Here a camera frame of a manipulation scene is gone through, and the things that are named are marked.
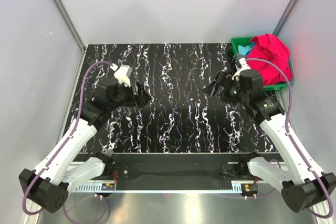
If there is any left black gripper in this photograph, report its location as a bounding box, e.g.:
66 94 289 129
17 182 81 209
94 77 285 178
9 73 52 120
109 81 152 111

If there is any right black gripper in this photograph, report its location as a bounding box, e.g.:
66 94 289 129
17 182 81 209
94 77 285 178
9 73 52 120
203 71 249 106

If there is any red t shirt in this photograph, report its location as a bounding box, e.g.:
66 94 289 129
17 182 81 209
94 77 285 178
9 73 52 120
247 34 293 86

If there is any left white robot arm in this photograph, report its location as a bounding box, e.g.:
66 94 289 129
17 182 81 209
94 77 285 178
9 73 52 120
19 83 151 215

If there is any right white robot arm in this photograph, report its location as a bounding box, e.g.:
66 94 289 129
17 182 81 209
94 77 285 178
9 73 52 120
203 69 335 212

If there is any black marbled table mat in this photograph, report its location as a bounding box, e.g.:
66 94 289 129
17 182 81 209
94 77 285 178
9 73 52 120
67 43 276 153

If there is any grey t shirt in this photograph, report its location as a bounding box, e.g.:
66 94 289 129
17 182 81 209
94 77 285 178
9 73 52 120
233 53 247 62

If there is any light blue t shirt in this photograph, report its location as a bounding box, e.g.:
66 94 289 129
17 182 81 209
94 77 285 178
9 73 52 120
237 42 256 56

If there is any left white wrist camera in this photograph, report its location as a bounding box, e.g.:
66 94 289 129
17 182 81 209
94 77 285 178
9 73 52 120
114 65 132 88

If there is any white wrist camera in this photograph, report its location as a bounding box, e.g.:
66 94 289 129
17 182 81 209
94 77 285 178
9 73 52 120
114 65 132 88
232 58 251 81

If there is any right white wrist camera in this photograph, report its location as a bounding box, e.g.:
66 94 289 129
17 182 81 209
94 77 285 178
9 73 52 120
232 58 251 81

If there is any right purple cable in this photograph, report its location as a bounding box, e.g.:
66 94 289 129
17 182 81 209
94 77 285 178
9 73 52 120
243 58 336 218

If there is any purple cable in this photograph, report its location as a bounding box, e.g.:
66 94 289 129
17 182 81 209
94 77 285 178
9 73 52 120
243 58 336 218
22 60 113 222

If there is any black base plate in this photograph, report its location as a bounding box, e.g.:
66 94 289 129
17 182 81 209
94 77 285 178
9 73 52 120
83 153 270 190

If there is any aluminium front rail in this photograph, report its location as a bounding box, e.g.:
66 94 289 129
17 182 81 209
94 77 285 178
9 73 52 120
34 161 321 195

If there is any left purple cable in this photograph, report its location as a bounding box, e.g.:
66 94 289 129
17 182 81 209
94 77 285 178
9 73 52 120
22 60 113 222

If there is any left aluminium frame post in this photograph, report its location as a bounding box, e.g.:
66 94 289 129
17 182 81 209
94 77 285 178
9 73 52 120
52 0 86 52

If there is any aluminium frame post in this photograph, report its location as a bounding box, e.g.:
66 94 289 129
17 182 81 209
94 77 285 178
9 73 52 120
52 0 86 52
272 0 299 36

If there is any right aluminium frame post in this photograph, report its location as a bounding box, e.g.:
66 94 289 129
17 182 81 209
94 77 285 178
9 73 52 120
272 0 299 36

